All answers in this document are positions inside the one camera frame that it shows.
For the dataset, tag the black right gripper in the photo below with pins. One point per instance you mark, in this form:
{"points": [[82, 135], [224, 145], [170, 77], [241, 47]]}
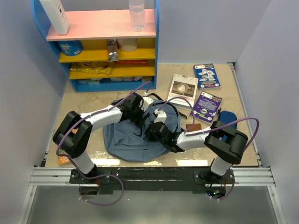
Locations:
{"points": [[149, 134]]}

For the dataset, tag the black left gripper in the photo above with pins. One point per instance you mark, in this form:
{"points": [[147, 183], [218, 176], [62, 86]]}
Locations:
{"points": [[138, 121]]}

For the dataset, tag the blue fabric backpack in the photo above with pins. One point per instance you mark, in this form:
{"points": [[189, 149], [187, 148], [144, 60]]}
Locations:
{"points": [[128, 142]]}

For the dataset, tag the brown leather wallet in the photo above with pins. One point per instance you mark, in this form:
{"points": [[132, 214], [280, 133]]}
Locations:
{"points": [[193, 128]]}

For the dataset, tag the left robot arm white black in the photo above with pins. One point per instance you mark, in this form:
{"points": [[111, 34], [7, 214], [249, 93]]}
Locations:
{"points": [[73, 134]]}

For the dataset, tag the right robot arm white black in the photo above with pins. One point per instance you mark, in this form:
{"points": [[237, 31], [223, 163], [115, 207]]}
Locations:
{"points": [[225, 141]]}

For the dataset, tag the yellow snack bag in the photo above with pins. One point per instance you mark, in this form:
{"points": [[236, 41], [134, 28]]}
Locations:
{"points": [[92, 67]]}

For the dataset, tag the red flat box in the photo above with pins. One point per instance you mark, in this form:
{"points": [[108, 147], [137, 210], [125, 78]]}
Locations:
{"points": [[143, 61]]}

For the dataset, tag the white coffee cover book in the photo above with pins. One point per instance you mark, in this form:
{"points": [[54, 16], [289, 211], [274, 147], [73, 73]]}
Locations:
{"points": [[183, 89]]}

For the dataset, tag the purple cover book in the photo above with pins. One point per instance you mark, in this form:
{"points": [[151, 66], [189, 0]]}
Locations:
{"points": [[206, 107]]}

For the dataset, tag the blue shelf unit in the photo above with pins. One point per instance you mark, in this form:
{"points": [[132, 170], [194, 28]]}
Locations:
{"points": [[93, 29]]}

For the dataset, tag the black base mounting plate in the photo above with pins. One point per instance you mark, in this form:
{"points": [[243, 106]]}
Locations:
{"points": [[215, 189]]}

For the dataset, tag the blue zip pencil case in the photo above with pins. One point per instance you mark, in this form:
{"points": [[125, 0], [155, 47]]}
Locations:
{"points": [[226, 117]]}

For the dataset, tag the blue cartoon book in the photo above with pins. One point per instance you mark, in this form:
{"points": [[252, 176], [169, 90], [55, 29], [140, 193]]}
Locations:
{"points": [[206, 75]]}

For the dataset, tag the orange green children book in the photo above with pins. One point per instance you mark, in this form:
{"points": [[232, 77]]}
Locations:
{"points": [[63, 159]]}

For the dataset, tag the blue round tin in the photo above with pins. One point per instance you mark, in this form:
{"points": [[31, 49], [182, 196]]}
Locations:
{"points": [[71, 48]]}

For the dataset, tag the clear plastic water bottle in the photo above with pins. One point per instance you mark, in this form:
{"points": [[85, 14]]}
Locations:
{"points": [[137, 14]]}

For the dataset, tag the white rectangular box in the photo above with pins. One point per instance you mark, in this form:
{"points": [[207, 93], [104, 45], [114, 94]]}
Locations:
{"points": [[57, 15]]}

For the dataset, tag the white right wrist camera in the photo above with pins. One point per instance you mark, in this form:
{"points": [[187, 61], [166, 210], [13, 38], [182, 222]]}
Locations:
{"points": [[160, 116]]}

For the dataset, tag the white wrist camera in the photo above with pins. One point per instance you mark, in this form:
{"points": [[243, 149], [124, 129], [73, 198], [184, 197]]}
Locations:
{"points": [[147, 101], [160, 116]]}

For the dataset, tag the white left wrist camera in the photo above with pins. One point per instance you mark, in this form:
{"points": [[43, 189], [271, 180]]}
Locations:
{"points": [[147, 101]]}

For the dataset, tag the aluminium frame rail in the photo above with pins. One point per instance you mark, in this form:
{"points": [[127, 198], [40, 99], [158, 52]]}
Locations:
{"points": [[64, 176]]}

